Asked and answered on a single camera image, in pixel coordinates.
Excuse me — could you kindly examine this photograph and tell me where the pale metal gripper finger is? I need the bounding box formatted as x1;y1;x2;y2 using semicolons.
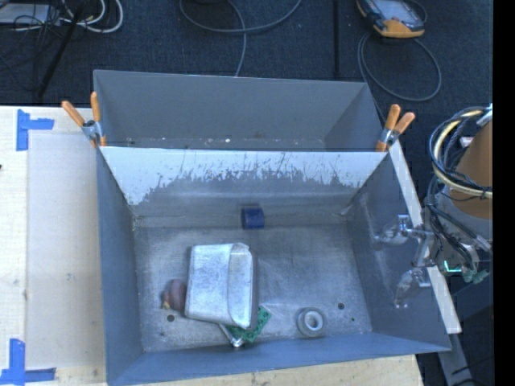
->
373;214;420;251
393;266;432;310

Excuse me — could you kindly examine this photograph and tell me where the grey metal bin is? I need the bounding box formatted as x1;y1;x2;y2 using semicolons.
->
93;69;453;386

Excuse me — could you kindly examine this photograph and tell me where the blue cube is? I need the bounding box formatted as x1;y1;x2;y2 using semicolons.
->
240;204;266;230

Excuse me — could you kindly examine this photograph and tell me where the silver white box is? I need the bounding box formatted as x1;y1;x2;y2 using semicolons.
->
183;242;260;331

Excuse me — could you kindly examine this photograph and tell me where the red-brown toy food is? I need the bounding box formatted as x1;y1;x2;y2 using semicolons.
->
160;278;188;311

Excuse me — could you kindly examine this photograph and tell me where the pale wood flat board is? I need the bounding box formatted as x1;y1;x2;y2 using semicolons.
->
23;129;463;386

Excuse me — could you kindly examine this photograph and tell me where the grey ring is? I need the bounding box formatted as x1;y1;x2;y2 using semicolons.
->
296;306;328;339

